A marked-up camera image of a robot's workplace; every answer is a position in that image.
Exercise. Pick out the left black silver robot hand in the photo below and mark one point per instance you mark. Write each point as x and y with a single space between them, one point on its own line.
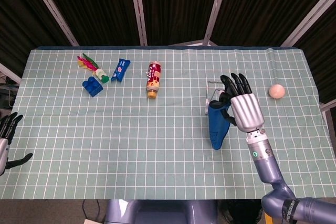
3 150

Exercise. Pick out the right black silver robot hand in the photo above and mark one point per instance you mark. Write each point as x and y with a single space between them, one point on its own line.
246 111

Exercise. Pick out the dark blue cloth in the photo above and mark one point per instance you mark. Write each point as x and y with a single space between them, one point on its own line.
218 127

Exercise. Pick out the green grid-patterned table mat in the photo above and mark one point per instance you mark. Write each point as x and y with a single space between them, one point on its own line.
105 142

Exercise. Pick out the peach pink ball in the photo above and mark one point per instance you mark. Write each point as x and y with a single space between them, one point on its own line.
276 91

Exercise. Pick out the red yellow sauce bottle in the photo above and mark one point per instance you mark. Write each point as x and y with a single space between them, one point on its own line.
153 79

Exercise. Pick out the blue toy brick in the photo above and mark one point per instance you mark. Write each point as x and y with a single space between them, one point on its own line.
92 87

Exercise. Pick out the brown cardboard piece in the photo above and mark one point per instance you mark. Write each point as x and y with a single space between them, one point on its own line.
92 222

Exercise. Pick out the colourful feather shuttlecock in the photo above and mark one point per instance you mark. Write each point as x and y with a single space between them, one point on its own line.
101 74

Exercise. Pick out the black pleated curtain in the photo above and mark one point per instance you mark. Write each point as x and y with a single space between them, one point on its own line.
178 3

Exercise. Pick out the blue snack packet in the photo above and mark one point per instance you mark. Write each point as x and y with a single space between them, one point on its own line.
120 70

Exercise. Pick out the purple robot torso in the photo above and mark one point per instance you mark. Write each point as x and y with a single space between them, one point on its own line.
157 212

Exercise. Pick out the white aluminium frame post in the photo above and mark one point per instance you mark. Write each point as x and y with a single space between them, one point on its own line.
329 105
10 75
138 9
309 18
53 10
216 9

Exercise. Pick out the white aluminium frame crossbar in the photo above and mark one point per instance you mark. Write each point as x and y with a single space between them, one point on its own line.
194 43

